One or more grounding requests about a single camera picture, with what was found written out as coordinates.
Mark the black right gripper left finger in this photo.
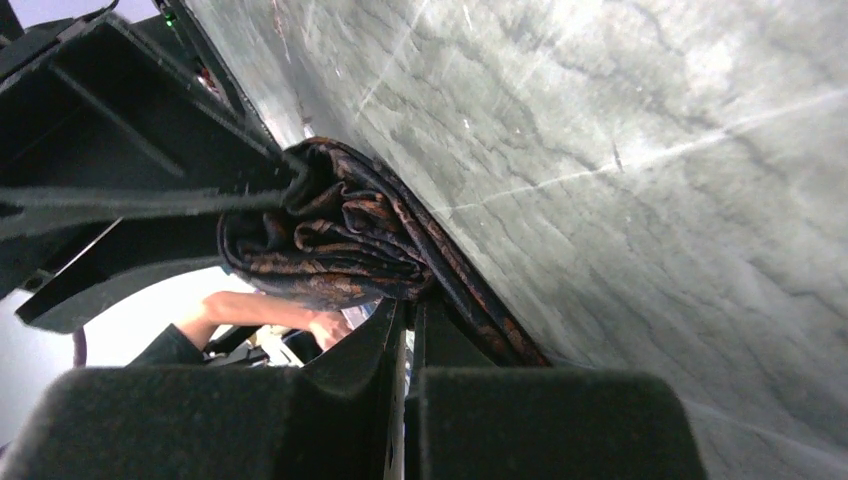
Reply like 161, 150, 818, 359
1, 301, 406, 479

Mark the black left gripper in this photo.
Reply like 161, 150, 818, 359
1, 13, 295, 334

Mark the person's hand in background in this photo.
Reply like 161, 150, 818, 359
308, 312, 352, 351

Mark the navy orange paisley tie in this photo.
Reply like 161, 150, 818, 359
217, 137, 548, 367

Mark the person's bare forearm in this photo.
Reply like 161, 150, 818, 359
175, 291, 317, 350

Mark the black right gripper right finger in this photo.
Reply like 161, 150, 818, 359
405, 301, 707, 479

